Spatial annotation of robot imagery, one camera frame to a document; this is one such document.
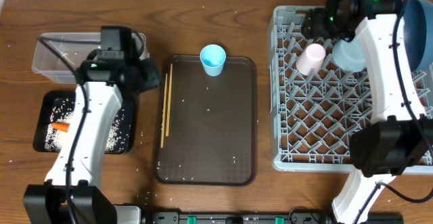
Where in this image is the clear plastic bin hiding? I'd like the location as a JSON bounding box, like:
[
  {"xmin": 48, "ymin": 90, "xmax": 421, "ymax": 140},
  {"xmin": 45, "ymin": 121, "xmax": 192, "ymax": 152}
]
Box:
[{"xmin": 37, "ymin": 26, "xmax": 145, "ymax": 91}]

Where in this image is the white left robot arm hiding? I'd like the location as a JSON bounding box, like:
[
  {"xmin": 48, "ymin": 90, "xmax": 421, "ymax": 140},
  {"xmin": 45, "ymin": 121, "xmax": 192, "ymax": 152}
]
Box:
[{"xmin": 23, "ymin": 26, "xmax": 161, "ymax": 223}]

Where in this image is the pink cup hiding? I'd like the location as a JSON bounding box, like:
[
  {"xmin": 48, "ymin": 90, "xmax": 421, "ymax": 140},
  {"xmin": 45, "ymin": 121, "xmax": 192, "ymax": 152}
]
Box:
[{"xmin": 296, "ymin": 43, "xmax": 326, "ymax": 76}]

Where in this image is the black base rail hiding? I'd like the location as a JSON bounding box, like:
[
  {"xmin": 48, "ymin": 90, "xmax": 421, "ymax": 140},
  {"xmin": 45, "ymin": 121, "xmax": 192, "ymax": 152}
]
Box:
[{"xmin": 114, "ymin": 203, "xmax": 405, "ymax": 224}]

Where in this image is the orange carrot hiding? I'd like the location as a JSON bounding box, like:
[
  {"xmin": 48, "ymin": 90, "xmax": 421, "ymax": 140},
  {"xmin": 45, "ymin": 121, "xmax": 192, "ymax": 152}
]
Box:
[{"xmin": 51, "ymin": 122, "xmax": 69, "ymax": 133}]

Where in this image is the dark brown serving tray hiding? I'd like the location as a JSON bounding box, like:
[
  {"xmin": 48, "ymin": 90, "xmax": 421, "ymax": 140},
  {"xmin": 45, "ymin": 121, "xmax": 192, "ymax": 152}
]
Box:
[{"xmin": 154, "ymin": 55, "xmax": 257, "ymax": 186}]

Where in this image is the black waste tray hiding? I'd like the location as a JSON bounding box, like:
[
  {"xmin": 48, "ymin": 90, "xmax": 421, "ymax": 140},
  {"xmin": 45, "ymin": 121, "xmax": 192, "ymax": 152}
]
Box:
[{"xmin": 32, "ymin": 91, "xmax": 135, "ymax": 154}]

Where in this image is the light blue cup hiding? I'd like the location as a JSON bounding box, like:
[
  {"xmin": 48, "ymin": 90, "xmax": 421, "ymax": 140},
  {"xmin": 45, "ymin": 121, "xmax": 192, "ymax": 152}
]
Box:
[{"xmin": 200, "ymin": 44, "xmax": 227, "ymax": 76}]

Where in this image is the wooden chopstick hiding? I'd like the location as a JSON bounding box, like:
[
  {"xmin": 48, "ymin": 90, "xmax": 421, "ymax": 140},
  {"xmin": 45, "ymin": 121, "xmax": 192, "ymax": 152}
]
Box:
[
  {"xmin": 166, "ymin": 63, "xmax": 173, "ymax": 137},
  {"xmin": 160, "ymin": 73, "xmax": 168, "ymax": 148}
]

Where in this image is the dark blue plate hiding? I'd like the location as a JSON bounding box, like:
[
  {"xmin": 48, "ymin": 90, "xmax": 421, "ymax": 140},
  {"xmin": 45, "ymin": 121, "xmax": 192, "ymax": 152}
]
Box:
[{"xmin": 403, "ymin": 0, "xmax": 432, "ymax": 72}]

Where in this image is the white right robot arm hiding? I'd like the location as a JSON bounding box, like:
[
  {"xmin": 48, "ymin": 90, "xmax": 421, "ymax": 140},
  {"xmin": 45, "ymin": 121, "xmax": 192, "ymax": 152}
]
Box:
[{"xmin": 302, "ymin": 0, "xmax": 432, "ymax": 223}]

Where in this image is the light blue small bowl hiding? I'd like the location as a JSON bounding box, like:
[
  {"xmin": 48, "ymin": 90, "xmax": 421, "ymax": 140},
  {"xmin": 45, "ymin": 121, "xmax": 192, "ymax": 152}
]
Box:
[{"xmin": 332, "ymin": 38, "xmax": 366, "ymax": 72}]

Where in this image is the grey plastic dishwasher rack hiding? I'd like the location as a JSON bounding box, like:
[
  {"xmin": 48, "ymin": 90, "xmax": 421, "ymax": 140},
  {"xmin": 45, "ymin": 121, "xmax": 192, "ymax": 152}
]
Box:
[{"xmin": 268, "ymin": 5, "xmax": 432, "ymax": 173}]

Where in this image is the white rice pile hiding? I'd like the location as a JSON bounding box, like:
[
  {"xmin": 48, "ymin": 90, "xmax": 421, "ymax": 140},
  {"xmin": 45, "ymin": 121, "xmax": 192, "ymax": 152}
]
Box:
[{"xmin": 41, "ymin": 98, "xmax": 134, "ymax": 154}]

